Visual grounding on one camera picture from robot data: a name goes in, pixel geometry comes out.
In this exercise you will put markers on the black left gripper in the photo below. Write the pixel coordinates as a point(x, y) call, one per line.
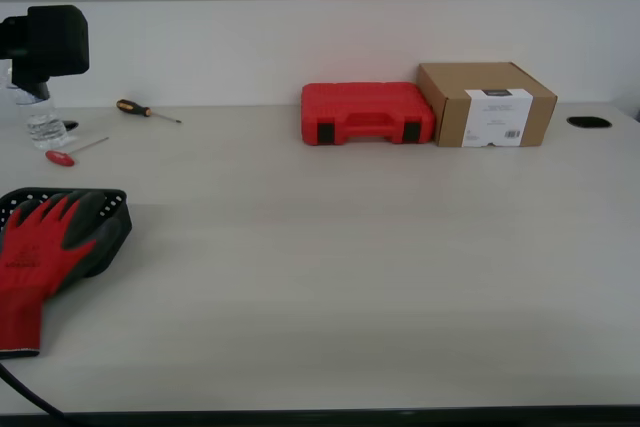
point(14, 37)

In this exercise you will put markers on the red and black work glove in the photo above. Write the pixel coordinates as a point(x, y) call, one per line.
point(35, 252)

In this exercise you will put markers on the black perforated plastic basket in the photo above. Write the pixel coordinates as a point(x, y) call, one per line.
point(112, 227)

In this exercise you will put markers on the clear plastic water bottle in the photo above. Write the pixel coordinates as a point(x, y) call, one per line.
point(45, 122)

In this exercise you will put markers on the red plastic tool case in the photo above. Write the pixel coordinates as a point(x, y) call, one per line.
point(367, 109)

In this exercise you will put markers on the brown cardboard box white label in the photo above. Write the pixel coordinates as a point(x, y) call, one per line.
point(492, 104)

